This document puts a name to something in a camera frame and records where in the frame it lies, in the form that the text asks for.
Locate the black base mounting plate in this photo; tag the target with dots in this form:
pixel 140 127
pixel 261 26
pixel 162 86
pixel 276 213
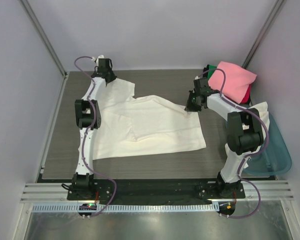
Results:
pixel 152 192

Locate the aluminium frame post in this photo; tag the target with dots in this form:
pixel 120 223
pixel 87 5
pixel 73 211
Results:
pixel 269 21
pixel 42 35

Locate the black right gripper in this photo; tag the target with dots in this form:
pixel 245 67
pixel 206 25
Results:
pixel 191 104

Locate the red folded t shirt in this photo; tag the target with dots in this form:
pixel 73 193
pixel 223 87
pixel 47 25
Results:
pixel 246 97

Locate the aluminium front rail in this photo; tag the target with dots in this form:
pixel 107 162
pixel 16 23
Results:
pixel 268 190

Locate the left aluminium frame post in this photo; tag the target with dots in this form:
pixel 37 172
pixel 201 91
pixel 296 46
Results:
pixel 42 35

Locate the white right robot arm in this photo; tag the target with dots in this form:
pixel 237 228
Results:
pixel 244 128

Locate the green folded t shirt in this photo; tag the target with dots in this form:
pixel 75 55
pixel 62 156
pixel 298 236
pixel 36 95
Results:
pixel 211 69

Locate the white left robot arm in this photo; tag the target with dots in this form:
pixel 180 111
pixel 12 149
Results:
pixel 87 111

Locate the right aluminium frame post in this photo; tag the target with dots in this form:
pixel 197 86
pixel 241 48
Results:
pixel 269 21

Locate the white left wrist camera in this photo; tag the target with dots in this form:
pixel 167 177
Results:
pixel 96 60

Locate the pink folded t shirt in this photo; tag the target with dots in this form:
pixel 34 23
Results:
pixel 237 80

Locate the white slotted cable duct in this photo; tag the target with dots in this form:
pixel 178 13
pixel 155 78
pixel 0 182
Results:
pixel 92 208

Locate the white crumpled t shirt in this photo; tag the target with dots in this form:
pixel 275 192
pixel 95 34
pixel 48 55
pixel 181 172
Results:
pixel 263 112

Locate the white t shirt red print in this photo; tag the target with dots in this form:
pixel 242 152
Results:
pixel 129 126

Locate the black folded t shirt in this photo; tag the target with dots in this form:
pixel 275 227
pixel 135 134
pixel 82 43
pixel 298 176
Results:
pixel 206 70

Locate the blue plastic basket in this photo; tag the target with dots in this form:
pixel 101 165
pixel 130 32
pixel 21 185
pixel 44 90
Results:
pixel 272 158

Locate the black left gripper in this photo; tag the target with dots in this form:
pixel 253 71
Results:
pixel 109 77

